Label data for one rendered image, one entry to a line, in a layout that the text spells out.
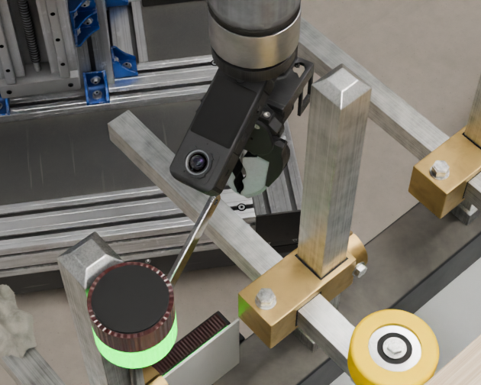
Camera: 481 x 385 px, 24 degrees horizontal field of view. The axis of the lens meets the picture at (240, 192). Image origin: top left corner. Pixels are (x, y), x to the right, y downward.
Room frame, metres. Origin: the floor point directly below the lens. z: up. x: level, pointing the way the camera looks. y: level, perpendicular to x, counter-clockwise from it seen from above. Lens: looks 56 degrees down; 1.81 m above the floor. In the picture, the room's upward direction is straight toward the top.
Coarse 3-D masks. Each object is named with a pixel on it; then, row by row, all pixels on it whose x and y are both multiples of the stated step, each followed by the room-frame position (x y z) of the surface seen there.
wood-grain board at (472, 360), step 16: (480, 336) 0.46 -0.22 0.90; (464, 352) 0.44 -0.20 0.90; (480, 352) 0.44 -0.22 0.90; (448, 368) 0.43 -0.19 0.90; (464, 368) 0.43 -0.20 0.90; (480, 368) 0.43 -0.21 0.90; (432, 384) 0.41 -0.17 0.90; (448, 384) 0.41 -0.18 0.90; (464, 384) 0.41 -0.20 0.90; (480, 384) 0.41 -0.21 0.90
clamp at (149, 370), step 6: (150, 366) 0.45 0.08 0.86; (144, 372) 0.44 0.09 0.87; (150, 372) 0.44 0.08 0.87; (156, 372) 0.44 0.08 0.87; (144, 378) 0.43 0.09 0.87; (150, 378) 0.43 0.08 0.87; (156, 378) 0.43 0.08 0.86; (162, 378) 0.43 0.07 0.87; (150, 384) 0.42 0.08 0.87; (156, 384) 0.42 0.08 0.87; (162, 384) 0.43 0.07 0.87; (168, 384) 0.43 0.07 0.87
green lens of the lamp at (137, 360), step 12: (96, 336) 0.35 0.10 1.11; (168, 336) 0.35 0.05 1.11; (108, 348) 0.34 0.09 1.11; (156, 348) 0.35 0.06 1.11; (168, 348) 0.35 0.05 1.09; (108, 360) 0.35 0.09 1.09; (120, 360) 0.34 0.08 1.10; (132, 360) 0.34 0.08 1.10; (144, 360) 0.34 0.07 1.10; (156, 360) 0.34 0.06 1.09
